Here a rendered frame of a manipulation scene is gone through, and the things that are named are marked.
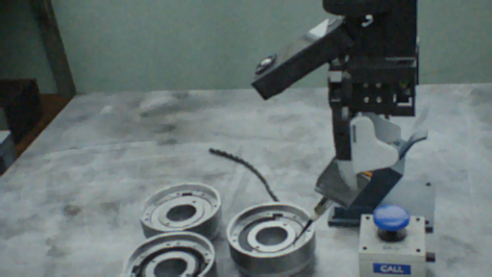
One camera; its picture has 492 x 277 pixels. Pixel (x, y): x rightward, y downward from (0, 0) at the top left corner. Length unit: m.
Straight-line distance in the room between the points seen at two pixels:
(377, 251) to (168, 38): 1.88
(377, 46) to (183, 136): 0.54
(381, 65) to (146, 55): 2.01
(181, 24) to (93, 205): 1.58
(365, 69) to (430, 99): 0.54
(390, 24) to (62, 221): 0.55
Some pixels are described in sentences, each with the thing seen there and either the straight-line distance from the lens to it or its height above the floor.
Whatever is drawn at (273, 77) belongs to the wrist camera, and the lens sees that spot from 0.71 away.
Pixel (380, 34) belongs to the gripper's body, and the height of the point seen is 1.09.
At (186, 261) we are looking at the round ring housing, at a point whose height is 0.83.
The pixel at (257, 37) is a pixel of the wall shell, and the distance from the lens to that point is 2.50.
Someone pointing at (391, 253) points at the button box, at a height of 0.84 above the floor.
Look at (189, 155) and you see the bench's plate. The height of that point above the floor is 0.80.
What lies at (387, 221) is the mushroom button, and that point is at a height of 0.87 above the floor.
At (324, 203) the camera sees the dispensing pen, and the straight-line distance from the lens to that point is 0.79.
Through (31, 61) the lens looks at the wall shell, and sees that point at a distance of 2.84.
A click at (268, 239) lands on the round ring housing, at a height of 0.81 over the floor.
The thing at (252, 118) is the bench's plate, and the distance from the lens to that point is 1.19.
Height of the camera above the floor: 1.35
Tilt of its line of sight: 29 degrees down
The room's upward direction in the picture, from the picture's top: 8 degrees counter-clockwise
